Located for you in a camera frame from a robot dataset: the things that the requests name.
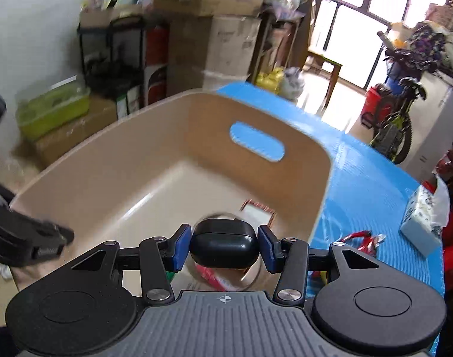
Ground red toy figure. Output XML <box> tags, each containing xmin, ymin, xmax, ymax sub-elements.
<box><xmin>341</xmin><ymin>230</ymin><xmax>386</xmax><ymax>258</ymax></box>

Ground tall pale cardboard box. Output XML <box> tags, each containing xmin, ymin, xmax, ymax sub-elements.
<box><xmin>166</xmin><ymin>14</ymin><xmax>263</xmax><ymax>99</ymax></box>

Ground black earbuds case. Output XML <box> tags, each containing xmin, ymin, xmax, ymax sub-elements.
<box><xmin>189</xmin><ymin>219</ymin><xmax>260</xmax><ymax>269</ymax></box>

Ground red gift bags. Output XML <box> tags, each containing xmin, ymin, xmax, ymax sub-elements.
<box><xmin>423</xmin><ymin>149</ymin><xmax>453</xmax><ymax>291</ymax></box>

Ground green container with clear lid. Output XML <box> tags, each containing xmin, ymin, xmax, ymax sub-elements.
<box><xmin>15</xmin><ymin>85</ymin><xmax>92</xmax><ymax>141</ymax></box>

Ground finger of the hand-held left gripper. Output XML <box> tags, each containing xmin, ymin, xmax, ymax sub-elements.
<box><xmin>10</xmin><ymin>214</ymin><xmax>76</xmax><ymax>262</ymax></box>

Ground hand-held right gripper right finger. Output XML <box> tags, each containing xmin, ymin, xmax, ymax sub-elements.
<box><xmin>257</xmin><ymin>225</ymin><xmax>380</xmax><ymax>303</ymax></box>

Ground white and red tape roll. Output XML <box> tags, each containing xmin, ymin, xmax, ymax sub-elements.
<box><xmin>188</xmin><ymin>210</ymin><xmax>260</xmax><ymax>293</ymax></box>

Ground white chest freezer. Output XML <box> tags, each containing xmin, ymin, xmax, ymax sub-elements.
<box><xmin>408</xmin><ymin>70</ymin><xmax>453</xmax><ymax>184</ymax></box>

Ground glass balcony door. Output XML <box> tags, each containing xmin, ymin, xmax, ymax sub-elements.
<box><xmin>311</xmin><ymin>0</ymin><xmax>453</xmax><ymax>93</ymax></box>

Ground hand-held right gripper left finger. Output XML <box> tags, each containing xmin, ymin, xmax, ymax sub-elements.
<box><xmin>70</xmin><ymin>224</ymin><xmax>193</xmax><ymax>303</ymax></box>

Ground floral garment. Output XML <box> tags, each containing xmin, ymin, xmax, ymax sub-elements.
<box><xmin>410</xmin><ymin>21</ymin><xmax>447</xmax><ymax>73</ymax></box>

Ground black metal rack cart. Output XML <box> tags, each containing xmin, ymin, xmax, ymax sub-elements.
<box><xmin>77</xmin><ymin>15</ymin><xmax>148</xmax><ymax>113</ymax></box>

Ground beige plastic storage bin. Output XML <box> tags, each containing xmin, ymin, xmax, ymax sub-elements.
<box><xmin>10</xmin><ymin>89</ymin><xmax>333</xmax><ymax>295</ymax></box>

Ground blue silicone baking mat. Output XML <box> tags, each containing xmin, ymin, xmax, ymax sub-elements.
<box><xmin>214</xmin><ymin>81</ymin><xmax>446</xmax><ymax>357</ymax></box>

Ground black and green bicycle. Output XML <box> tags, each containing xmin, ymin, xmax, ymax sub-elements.
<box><xmin>361</xmin><ymin>31</ymin><xmax>428</xmax><ymax>165</ymax></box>

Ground brown printed cardboard box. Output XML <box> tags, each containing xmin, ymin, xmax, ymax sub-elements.
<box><xmin>34</xmin><ymin>96</ymin><xmax>119</xmax><ymax>169</ymax></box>

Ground red and black appliance box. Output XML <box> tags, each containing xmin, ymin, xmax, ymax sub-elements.
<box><xmin>144</xmin><ymin>25</ymin><xmax>170</xmax><ymax>107</ymax></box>

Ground small cardboard box of sundries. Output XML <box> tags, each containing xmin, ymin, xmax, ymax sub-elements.
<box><xmin>79</xmin><ymin>0</ymin><xmax>145</xmax><ymax>27</ymax></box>

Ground white tissue box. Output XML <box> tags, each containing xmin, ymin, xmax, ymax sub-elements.
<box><xmin>399</xmin><ymin>174</ymin><xmax>451</xmax><ymax>257</ymax></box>

